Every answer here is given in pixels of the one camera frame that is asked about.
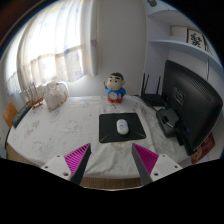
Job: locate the black keyboard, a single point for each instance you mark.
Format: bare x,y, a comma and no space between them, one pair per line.
20,115

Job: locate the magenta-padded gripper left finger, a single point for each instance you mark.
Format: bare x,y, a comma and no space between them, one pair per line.
76,159

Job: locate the cartoon boy figurine clock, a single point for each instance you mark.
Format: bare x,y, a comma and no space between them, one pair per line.
115,90

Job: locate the black router with antennas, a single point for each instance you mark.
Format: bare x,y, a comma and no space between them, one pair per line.
152,99

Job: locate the white cartoon-print computer mouse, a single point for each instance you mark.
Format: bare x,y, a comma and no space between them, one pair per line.
122,126

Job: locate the black mouse pad green lines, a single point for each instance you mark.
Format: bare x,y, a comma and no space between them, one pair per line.
108,128

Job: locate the white patterned curtain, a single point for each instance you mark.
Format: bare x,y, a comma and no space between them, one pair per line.
56,40

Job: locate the red printed paper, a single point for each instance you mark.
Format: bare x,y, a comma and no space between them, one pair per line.
203,150

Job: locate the black monitor stand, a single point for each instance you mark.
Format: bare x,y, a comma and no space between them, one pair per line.
166,121

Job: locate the white cartoon-print tablecloth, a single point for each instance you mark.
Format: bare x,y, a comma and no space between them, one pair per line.
66,130

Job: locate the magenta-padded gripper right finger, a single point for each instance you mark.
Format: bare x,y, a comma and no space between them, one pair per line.
146,159

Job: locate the black computer monitor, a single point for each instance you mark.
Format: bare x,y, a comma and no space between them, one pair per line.
193,100

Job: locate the white wall shelf unit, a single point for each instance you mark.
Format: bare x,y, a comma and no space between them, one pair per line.
180,43

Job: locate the orange wooden chair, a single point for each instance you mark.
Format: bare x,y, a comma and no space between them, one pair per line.
9,114

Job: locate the wooden model sailing ship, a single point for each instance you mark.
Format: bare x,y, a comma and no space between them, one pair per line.
33,98

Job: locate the large white conch shell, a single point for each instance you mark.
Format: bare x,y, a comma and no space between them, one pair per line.
55,96

